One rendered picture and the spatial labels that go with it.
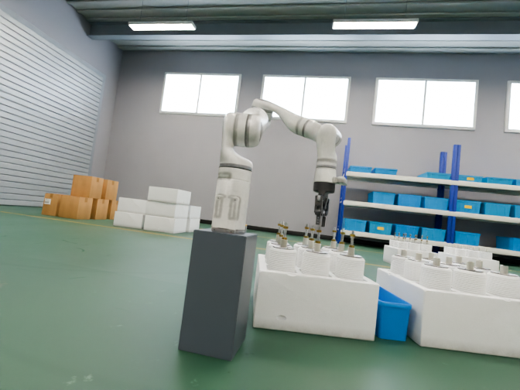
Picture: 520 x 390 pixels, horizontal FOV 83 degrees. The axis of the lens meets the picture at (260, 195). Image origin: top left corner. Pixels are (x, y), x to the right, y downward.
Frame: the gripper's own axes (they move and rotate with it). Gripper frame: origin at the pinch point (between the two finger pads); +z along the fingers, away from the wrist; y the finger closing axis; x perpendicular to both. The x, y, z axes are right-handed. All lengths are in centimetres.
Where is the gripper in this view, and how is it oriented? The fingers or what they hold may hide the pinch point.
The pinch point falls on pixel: (320, 223)
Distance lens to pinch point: 106.4
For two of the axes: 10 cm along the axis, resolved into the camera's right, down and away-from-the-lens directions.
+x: 9.1, 0.8, -3.9
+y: -3.9, -1.0, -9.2
